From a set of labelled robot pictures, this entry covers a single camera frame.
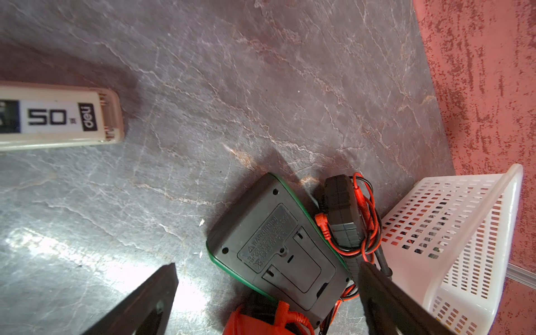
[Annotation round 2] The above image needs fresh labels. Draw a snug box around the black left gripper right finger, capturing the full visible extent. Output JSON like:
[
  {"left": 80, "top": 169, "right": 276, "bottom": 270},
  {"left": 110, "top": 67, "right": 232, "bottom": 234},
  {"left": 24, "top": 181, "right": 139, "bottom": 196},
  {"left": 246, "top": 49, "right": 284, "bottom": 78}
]
[{"left": 359, "top": 263, "right": 452, "bottom": 334}]

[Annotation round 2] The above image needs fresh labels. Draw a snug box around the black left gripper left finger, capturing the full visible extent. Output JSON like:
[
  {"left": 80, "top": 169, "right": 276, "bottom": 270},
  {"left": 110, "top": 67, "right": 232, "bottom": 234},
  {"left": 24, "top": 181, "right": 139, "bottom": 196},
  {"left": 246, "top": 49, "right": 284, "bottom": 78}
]
[{"left": 85, "top": 263, "right": 179, "bottom": 334}]

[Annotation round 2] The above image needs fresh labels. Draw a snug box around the bright red multimeter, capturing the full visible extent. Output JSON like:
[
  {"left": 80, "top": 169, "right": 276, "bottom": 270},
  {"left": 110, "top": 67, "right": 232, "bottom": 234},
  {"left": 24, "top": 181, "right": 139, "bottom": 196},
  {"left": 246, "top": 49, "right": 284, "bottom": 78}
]
[{"left": 223, "top": 292, "right": 315, "bottom": 335}]

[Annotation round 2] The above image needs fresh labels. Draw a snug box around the green black multimeter face down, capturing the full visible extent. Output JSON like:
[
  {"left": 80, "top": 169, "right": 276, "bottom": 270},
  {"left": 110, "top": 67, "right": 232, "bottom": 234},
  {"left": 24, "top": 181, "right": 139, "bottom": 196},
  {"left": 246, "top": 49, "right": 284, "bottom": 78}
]
[{"left": 206, "top": 173, "right": 350, "bottom": 328}]

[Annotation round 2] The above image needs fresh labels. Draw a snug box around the white plastic basket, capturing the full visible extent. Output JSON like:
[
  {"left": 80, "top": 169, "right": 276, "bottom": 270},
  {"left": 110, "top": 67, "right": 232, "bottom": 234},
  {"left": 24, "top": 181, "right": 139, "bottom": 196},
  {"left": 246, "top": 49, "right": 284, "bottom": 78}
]
[{"left": 382, "top": 164, "right": 523, "bottom": 334}]

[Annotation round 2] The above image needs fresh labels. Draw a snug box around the white black stapler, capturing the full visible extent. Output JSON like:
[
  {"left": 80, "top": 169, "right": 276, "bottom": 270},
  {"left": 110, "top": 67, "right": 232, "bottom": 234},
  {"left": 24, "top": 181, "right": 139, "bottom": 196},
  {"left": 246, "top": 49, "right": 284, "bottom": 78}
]
[{"left": 1, "top": 81, "right": 125, "bottom": 152}]

